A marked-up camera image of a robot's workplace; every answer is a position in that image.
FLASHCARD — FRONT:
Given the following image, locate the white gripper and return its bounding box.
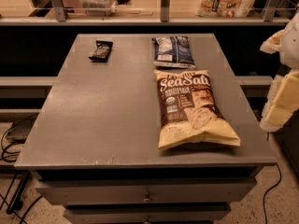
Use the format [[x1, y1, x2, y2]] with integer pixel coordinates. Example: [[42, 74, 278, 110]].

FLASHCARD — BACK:
[[260, 13, 299, 133]]

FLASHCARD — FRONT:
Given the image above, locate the black rxbar chocolate bar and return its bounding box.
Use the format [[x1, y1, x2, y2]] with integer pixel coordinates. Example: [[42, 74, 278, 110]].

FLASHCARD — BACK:
[[89, 40, 113, 63]]

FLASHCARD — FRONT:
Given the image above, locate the printed snack bag on shelf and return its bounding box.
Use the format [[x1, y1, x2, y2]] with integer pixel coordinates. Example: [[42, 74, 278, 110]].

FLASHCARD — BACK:
[[195, 0, 255, 18]]

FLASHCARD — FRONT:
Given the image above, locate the sea salt tortilla chips bag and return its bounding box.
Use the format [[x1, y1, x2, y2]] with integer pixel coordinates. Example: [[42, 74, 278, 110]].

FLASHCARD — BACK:
[[154, 70, 241, 150]]

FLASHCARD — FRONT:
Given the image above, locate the blue chip bag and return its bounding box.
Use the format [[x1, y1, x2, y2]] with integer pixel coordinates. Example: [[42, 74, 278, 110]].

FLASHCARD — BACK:
[[152, 35, 195, 69]]

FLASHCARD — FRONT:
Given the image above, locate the clear plastic container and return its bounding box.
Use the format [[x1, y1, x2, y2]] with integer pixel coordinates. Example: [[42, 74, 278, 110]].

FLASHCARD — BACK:
[[79, 0, 116, 17]]

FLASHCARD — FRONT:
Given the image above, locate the grey table with drawers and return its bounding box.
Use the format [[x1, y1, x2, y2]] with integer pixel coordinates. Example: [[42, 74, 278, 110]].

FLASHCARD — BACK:
[[16, 34, 277, 224]]

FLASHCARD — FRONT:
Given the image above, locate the black power adapter box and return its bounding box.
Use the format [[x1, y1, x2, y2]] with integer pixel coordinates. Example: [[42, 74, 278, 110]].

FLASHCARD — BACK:
[[6, 119, 34, 142]]

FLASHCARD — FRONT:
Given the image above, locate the metal shelf rack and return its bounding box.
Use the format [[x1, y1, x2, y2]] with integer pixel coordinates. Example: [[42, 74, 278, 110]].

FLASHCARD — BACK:
[[0, 0, 298, 26]]

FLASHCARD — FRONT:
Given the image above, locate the black cable right floor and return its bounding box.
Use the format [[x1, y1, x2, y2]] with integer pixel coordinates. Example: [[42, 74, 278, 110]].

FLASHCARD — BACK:
[[262, 163, 283, 224]]

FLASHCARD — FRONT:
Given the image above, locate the black cables left floor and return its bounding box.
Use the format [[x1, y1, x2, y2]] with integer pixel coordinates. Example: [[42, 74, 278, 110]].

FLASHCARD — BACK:
[[0, 113, 43, 224]]

